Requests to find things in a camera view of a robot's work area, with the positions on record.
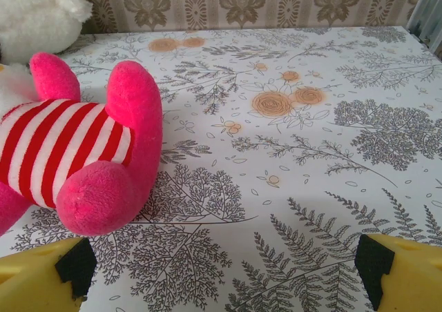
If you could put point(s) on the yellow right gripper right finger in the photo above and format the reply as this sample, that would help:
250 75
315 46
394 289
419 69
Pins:
411 281

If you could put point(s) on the aluminium frame post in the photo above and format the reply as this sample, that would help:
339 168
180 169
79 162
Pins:
424 15

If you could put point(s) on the white teddy bear plush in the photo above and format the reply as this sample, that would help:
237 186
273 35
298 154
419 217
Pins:
34 15

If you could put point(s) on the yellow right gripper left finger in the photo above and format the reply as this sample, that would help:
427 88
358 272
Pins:
31 284

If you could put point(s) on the pink striped plush toy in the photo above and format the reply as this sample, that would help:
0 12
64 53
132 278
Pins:
131 118

